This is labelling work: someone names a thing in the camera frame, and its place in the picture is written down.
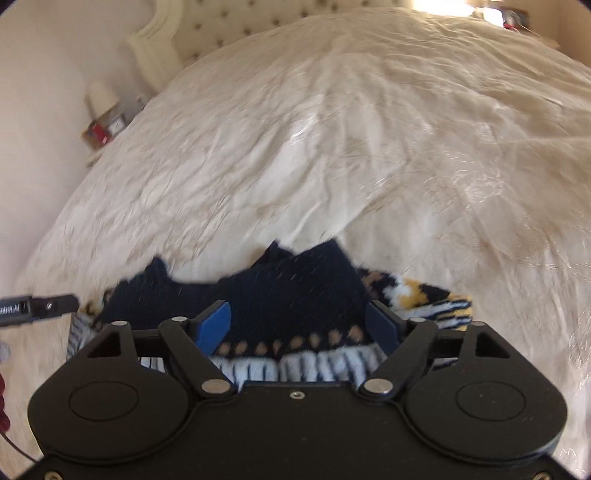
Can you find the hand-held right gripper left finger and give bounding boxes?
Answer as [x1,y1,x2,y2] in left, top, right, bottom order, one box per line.
[87,300,235,398]

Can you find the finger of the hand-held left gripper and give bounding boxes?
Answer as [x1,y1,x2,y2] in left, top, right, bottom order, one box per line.
[30,294,81,324]

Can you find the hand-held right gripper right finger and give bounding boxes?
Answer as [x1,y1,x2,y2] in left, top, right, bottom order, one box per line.
[358,300,512,402]

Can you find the navy yellow white patterned sweater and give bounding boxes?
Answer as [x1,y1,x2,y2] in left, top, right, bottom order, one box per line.
[67,239,474,385]

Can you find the bed with cream bedspread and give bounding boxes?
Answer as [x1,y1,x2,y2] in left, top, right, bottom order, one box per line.
[9,9,591,467]

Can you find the small alarm clock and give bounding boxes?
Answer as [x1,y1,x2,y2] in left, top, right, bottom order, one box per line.
[104,109,128,136]

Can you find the white table lamp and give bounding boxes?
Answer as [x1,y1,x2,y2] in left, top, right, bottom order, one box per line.
[87,80,119,121]

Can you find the cream tufted headboard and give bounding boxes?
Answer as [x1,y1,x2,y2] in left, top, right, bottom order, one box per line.
[122,0,416,95]

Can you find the red coiled cable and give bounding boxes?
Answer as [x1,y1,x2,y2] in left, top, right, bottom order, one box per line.
[0,373,11,431]

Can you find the red picture frame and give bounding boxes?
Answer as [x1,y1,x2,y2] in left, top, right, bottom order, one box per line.
[82,119,114,151]

